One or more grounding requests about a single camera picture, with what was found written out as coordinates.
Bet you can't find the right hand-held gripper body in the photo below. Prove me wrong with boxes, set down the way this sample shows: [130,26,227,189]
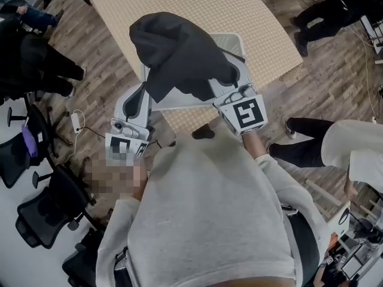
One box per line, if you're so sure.
[212,83,268,136]

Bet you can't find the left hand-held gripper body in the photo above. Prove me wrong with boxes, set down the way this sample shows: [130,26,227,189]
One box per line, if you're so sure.
[104,117,154,167]

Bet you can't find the white plastic laundry basket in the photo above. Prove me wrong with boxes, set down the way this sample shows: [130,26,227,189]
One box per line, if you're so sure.
[139,32,248,113]

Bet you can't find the black clothes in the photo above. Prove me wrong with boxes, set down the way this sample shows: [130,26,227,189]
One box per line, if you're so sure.
[129,11,241,104]

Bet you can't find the person's right forearm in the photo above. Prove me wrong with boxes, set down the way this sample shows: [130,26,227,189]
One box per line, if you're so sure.
[241,130,269,161]

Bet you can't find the person's right shoe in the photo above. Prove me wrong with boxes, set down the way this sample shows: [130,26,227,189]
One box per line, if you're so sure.
[192,124,215,140]

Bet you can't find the white power strip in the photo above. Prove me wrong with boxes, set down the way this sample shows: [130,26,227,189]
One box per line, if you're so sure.
[71,112,83,135]

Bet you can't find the checkered cloth covered table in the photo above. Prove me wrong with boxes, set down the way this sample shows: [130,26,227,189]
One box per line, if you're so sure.
[87,0,305,136]

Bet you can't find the black mesh office chair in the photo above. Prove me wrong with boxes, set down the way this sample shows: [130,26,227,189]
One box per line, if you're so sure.
[61,227,105,287]
[14,163,98,250]
[7,103,74,167]
[0,124,41,190]

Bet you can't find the person's grey sweater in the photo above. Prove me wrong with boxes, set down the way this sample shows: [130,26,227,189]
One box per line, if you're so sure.
[95,130,330,287]

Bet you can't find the white desk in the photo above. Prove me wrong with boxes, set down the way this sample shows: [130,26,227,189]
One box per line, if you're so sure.
[326,200,351,242]

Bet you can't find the black floor cable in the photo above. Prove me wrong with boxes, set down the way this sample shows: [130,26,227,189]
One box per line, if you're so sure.
[78,126,177,149]

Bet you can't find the white floor cable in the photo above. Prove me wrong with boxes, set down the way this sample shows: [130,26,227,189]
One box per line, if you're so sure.
[64,108,86,164]

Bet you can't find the white frame furniture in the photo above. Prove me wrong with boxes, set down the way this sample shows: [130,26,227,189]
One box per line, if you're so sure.
[360,14,383,56]

